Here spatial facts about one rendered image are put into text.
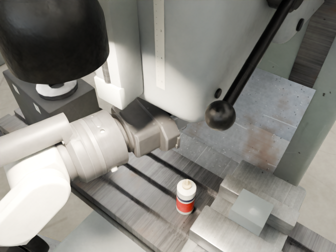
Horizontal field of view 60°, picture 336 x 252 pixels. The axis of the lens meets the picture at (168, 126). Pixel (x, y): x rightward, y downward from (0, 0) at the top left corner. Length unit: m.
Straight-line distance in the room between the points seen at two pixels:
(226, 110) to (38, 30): 0.17
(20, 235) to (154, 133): 0.21
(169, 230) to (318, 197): 1.46
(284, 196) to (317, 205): 1.33
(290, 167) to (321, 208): 1.02
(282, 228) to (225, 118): 0.37
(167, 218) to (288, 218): 0.25
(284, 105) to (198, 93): 0.52
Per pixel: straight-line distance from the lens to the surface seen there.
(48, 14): 0.19
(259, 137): 0.83
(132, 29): 0.30
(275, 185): 0.68
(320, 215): 1.96
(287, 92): 0.81
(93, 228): 0.78
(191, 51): 0.28
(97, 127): 0.41
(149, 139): 0.42
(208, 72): 0.30
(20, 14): 0.19
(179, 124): 0.46
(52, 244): 1.34
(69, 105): 0.68
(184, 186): 0.61
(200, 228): 0.55
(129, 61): 0.31
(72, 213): 1.85
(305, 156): 0.94
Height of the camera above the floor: 1.57
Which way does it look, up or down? 46 degrees down
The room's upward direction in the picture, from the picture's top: straight up
